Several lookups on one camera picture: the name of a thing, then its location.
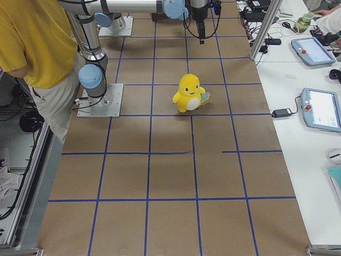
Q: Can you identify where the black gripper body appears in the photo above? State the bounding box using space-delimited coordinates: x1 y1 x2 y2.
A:
196 21 206 44

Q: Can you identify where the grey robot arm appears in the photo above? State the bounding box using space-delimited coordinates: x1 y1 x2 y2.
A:
59 1 129 111
59 1 213 44

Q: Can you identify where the cardboard hang tag on plush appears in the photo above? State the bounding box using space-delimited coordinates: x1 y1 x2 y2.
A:
201 92 210 103

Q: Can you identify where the yellow plush dinosaur toy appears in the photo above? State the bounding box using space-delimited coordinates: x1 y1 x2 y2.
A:
172 74 206 113

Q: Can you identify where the green drink bottle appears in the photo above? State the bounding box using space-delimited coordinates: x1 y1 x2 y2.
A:
293 12 314 33

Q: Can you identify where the blue teach pendant far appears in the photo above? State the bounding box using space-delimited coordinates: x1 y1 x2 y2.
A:
291 37 336 66

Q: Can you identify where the blue teach pendant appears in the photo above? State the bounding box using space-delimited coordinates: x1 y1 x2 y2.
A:
291 37 336 66
301 88 340 133

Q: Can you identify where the black power adapter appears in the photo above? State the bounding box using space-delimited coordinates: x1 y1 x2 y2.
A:
271 108 293 118

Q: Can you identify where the blue teach pendant near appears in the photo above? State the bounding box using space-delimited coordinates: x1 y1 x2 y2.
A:
301 88 340 133

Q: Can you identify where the person in yellow shirt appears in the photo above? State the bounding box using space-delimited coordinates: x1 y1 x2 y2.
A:
1 1 84 142

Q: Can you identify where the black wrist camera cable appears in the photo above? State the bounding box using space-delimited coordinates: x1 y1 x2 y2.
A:
182 10 223 40

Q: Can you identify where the aluminium frame post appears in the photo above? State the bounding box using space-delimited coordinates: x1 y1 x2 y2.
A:
249 0 282 61

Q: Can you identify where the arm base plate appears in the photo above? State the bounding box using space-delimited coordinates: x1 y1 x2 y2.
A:
76 83 124 118
97 16 134 37

